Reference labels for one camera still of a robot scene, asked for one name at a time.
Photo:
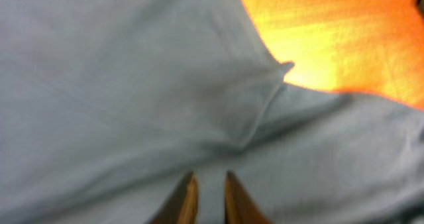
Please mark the grey folded garment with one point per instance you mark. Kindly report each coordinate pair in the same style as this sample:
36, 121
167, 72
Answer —
106, 104

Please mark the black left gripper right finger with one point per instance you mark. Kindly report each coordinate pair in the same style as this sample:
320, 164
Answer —
239, 207

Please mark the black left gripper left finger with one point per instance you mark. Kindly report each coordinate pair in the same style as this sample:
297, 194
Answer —
181, 207

